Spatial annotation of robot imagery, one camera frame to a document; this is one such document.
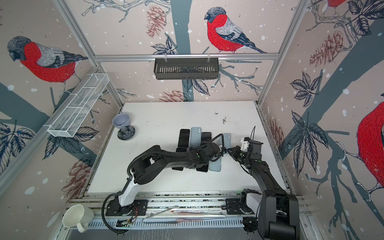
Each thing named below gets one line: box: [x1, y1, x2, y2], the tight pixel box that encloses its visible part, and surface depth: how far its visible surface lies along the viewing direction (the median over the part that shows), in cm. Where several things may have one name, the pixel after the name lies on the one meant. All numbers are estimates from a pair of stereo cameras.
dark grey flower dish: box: [117, 125, 136, 141], surface depth 102 cm
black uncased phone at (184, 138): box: [178, 129, 190, 148], surface depth 103 cm
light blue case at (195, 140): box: [190, 126, 202, 147], surface depth 103 cm
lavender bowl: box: [112, 113, 131, 129], surface depth 107 cm
